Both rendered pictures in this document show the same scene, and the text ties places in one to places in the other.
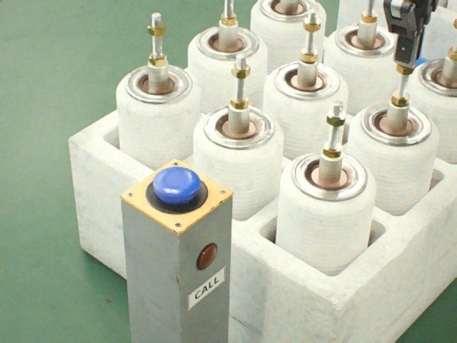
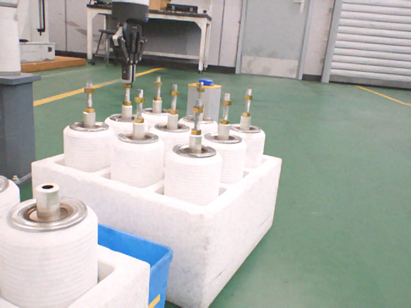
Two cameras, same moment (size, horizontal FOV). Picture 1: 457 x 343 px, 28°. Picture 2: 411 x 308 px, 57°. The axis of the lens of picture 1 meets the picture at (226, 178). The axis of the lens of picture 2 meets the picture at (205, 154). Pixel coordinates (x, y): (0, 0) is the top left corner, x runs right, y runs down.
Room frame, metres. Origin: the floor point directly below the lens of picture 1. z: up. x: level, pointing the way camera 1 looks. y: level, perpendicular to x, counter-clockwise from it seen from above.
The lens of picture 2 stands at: (1.63, -0.21, 0.43)
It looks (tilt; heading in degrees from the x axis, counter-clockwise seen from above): 17 degrees down; 165
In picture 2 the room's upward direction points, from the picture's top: 5 degrees clockwise
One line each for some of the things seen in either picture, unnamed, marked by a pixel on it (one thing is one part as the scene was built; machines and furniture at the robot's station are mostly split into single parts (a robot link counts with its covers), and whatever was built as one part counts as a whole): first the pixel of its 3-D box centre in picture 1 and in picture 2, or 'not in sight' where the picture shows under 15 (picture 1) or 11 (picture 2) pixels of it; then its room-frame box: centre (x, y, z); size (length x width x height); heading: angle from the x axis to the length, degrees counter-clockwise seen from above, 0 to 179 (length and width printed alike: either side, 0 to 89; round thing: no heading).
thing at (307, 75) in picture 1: (307, 71); (172, 121); (0.86, -0.09, 0.26); 0.02 x 0.02 x 0.03
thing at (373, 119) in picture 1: (395, 124); (126, 118); (0.78, -0.18, 0.25); 0.08 x 0.08 x 0.01
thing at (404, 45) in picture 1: (403, 42); not in sight; (0.76, -0.17, 0.36); 0.03 x 0.01 x 0.05; 151
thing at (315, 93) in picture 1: (306, 81); (172, 128); (0.86, -0.09, 0.25); 0.08 x 0.08 x 0.01
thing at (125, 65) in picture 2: not in sight; (123, 68); (0.80, -0.19, 0.36); 0.03 x 0.01 x 0.05; 151
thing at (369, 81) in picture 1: (357, 102); (136, 184); (0.95, -0.16, 0.16); 0.10 x 0.10 x 0.18
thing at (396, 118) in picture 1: (397, 114); (126, 112); (0.78, -0.18, 0.26); 0.02 x 0.02 x 0.03
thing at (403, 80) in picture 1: (403, 83); (127, 95); (0.78, -0.18, 0.30); 0.01 x 0.01 x 0.08; 6
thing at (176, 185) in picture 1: (176, 189); (205, 83); (0.59, 0.04, 0.32); 0.04 x 0.04 x 0.02
